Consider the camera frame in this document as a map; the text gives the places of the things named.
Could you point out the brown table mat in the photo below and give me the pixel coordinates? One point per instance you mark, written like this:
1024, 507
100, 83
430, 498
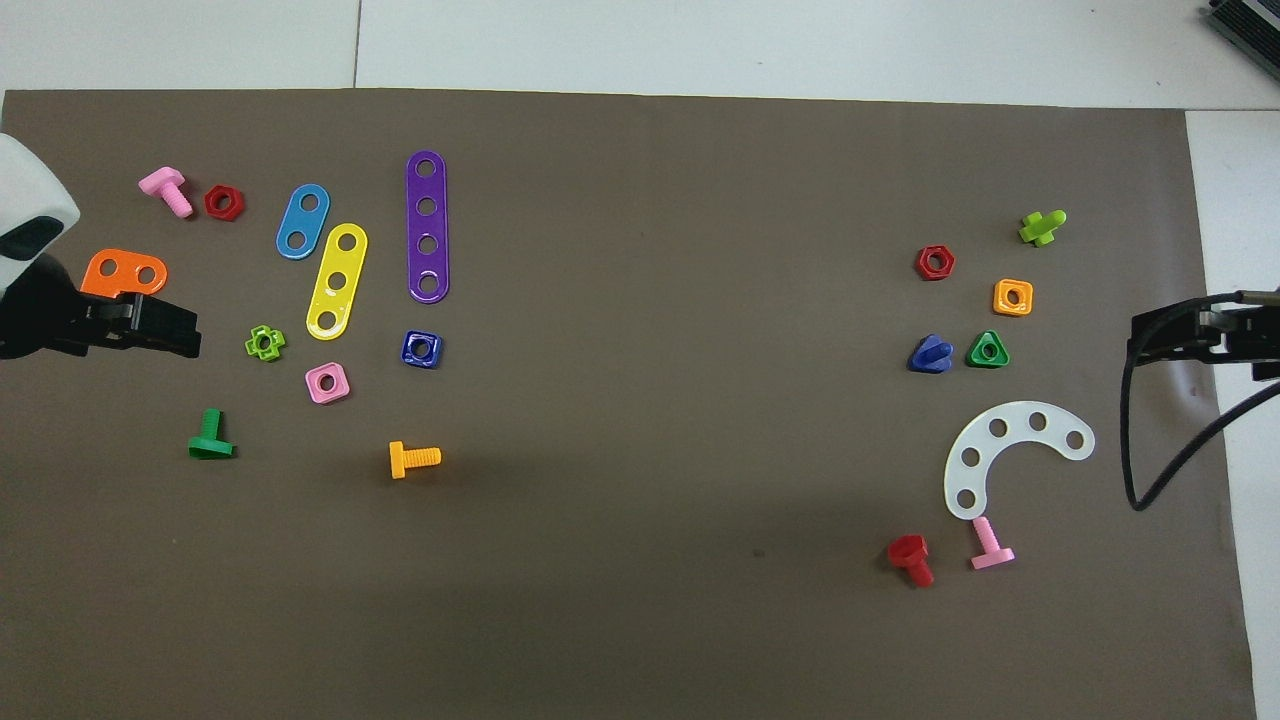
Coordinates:
650, 400

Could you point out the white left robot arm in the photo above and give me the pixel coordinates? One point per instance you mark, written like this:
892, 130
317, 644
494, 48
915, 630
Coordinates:
25, 190

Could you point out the blue square nut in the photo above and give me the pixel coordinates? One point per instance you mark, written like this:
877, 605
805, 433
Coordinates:
408, 350

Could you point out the purple four-hole plate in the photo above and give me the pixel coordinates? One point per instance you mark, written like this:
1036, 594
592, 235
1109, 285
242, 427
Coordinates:
427, 225

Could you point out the orange heart-shaped plate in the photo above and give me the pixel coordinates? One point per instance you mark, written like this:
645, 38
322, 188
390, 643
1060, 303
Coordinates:
100, 272

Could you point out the blue two-hole plate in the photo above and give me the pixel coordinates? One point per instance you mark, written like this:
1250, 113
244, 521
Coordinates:
290, 240

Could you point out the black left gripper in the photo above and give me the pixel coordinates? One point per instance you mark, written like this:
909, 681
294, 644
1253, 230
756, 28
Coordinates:
50, 320

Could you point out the orange square nut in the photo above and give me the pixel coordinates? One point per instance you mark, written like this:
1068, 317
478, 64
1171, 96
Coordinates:
999, 298

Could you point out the green triangle nut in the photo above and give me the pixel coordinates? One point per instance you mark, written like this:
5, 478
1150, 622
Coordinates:
975, 357

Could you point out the lime green plastic bolt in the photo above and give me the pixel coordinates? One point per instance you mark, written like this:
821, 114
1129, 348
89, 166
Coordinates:
1040, 228

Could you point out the orange plastic bolt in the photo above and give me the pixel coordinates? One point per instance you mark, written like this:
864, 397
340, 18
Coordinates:
420, 458

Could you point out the blue plastic bolt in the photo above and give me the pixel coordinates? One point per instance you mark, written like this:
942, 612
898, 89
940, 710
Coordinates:
930, 355

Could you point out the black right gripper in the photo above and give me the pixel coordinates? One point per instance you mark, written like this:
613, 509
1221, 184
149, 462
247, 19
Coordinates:
1255, 335

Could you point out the pink plastic bolt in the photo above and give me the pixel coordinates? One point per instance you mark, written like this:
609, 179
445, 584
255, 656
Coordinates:
990, 545
165, 190

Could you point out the lime green flower nut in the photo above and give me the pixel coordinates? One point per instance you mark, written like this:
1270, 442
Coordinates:
252, 345

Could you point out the pink square nut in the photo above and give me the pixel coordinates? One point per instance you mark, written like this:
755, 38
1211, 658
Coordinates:
313, 385

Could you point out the black ribbed device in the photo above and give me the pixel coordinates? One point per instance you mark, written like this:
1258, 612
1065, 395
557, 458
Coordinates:
1250, 20

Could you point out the dark green plastic bolt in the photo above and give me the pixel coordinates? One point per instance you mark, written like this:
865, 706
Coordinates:
211, 430

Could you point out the white curved five-hole plate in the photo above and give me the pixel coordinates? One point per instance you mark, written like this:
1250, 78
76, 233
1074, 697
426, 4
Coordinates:
967, 477

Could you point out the red plastic bolt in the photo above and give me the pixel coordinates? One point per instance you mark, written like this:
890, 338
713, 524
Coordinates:
908, 550

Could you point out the yellow three-hole plate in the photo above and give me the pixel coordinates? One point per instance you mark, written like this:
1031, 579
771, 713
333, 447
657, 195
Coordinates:
342, 262

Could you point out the red hex nut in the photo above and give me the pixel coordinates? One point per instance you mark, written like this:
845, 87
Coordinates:
211, 202
922, 262

